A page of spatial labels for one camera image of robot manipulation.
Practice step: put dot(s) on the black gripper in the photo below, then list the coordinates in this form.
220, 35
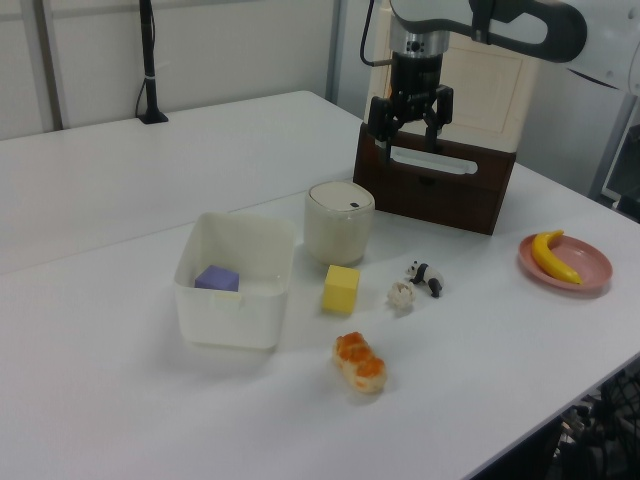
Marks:
416, 80

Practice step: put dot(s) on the orange glazed toy bread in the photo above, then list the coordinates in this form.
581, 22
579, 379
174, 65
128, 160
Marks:
360, 362

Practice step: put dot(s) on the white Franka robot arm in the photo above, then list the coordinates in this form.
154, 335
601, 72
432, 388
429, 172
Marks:
550, 25

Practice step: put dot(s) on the white plastic basket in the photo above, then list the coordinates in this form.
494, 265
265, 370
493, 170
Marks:
225, 320

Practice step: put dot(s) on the cream toy appliance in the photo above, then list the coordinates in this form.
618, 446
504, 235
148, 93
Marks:
492, 90

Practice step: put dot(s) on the brown wooden drawer box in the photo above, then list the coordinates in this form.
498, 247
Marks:
435, 200

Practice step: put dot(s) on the cream lidded bin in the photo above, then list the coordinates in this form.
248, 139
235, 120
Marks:
337, 230

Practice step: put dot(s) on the toy panda figure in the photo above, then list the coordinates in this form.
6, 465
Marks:
429, 276

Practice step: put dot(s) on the crumpled paper ball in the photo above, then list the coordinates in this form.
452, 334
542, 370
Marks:
401, 296

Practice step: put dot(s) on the yellow cube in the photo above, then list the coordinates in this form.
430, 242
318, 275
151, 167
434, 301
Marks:
341, 292

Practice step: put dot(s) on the yellow toy banana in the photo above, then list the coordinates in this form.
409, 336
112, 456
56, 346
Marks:
545, 255

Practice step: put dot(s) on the pink plate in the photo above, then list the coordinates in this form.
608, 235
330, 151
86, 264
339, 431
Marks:
590, 262

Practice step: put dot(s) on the purple cube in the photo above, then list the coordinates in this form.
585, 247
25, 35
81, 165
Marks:
217, 279

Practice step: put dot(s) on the black pole with clamp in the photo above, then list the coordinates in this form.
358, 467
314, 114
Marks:
148, 55

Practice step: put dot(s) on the black mesh chair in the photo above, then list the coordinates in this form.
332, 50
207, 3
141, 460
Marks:
607, 420

